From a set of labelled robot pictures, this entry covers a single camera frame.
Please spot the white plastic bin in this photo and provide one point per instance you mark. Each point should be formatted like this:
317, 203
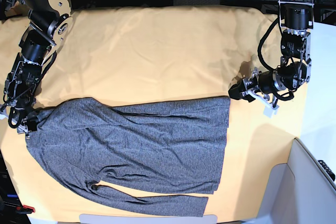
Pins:
298, 191

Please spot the red-black clamp left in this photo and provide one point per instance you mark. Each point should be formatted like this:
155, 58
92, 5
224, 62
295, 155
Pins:
24, 210

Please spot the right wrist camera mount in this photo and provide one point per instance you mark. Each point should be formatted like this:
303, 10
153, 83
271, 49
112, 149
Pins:
3, 112

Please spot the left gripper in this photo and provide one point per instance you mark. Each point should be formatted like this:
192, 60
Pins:
266, 83

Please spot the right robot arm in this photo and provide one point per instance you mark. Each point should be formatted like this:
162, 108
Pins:
49, 22

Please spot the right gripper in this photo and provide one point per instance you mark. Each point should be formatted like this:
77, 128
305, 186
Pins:
24, 120

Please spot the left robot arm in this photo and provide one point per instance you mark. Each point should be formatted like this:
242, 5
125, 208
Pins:
295, 20

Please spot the grey long-sleeve shirt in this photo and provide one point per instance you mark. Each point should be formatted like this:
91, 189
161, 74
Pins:
161, 158

